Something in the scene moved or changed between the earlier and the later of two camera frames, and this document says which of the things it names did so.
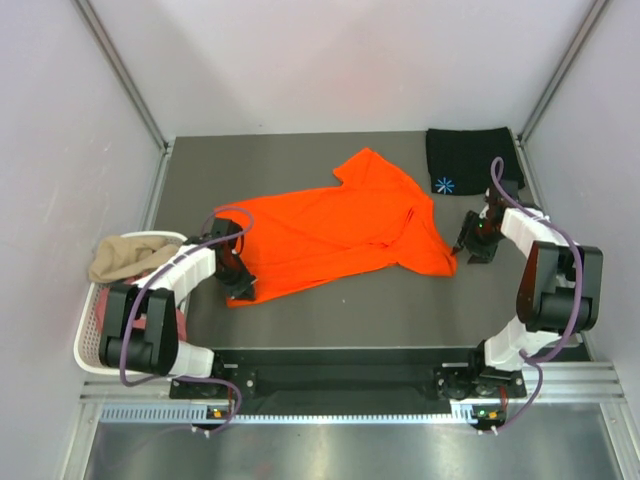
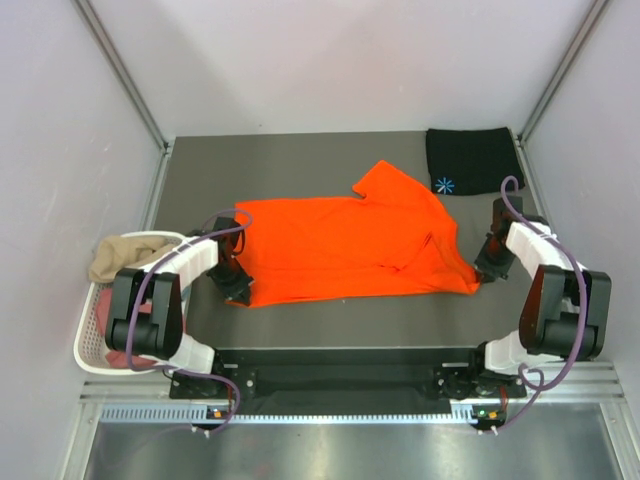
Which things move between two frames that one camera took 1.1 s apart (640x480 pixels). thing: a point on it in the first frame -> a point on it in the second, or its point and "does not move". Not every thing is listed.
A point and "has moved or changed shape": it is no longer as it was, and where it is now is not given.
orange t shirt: (378, 216) has moved or changed shape
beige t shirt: (119, 257) does not move
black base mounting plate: (250, 378) does not move
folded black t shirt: (460, 161) does not move
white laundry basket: (88, 337) does not move
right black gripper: (480, 254) -> (487, 271)
